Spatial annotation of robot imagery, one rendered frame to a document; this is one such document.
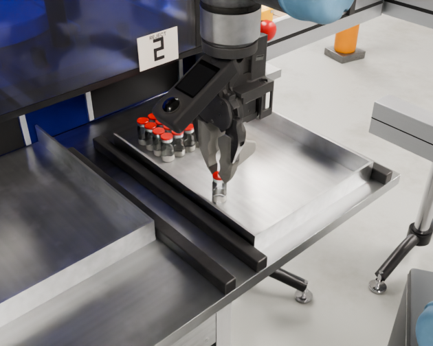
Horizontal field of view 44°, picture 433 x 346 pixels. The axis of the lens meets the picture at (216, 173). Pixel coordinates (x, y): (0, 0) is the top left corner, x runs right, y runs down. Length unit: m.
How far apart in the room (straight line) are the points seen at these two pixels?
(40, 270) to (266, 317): 1.16
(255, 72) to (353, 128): 2.08
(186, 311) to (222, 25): 0.34
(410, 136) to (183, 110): 1.25
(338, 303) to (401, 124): 0.62
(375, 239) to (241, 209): 1.37
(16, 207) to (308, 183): 0.45
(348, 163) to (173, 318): 0.40
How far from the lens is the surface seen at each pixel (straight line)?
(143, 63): 0.96
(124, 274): 0.72
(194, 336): 1.53
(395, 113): 1.83
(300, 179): 0.87
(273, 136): 0.98
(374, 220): 2.23
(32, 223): 0.82
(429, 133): 1.79
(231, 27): 0.66
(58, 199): 0.86
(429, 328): 0.58
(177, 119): 0.66
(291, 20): 1.38
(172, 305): 0.68
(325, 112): 2.90
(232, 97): 0.70
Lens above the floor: 1.40
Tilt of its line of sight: 36 degrees down
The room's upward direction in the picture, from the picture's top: straight up
